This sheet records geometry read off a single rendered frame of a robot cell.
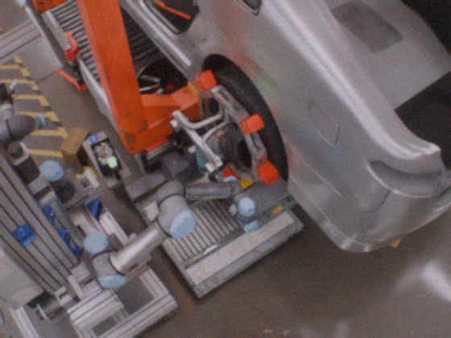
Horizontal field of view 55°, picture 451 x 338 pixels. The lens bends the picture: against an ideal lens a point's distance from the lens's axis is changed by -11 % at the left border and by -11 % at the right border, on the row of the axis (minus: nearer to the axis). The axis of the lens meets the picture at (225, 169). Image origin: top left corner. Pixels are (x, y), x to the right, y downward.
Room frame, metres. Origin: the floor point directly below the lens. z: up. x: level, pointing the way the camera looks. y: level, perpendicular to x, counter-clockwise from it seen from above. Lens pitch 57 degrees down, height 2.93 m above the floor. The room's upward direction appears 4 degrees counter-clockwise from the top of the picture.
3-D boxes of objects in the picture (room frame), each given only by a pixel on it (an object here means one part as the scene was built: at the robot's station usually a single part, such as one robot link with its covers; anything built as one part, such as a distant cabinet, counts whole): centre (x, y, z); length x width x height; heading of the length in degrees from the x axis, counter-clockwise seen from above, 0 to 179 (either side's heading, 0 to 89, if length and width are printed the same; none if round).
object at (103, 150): (1.74, 0.74, 0.51); 0.20 x 0.14 x 0.13; 24
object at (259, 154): (1.59, -0.04, 0.85); 0.54 x 0.07 x 0.54; 31
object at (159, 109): (2.00, 0.25, 0.69); 0.52 x 0.17 x 0.35; 121
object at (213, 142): (1.55, 0.02, 0.85); 0.21 x 0.14 x 0.14; 121
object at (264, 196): (1.67, -0.19, 0.32); 0.40 x 0.30 x 0.28; 31
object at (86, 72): (2.92, 1.16, 0.28); 2.47 x 0.09 x 0.22; 31
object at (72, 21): (3.12, 0.82, 0.14); 2.47 x 0.85 x 0.27; 31
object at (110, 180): (1.78, 0.76, 0.44); 0.43 x 0.17 x 0.03; 31
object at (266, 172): (1.32, -0.21, 0.85); 0.09 x 0.08 x 0.07; 31
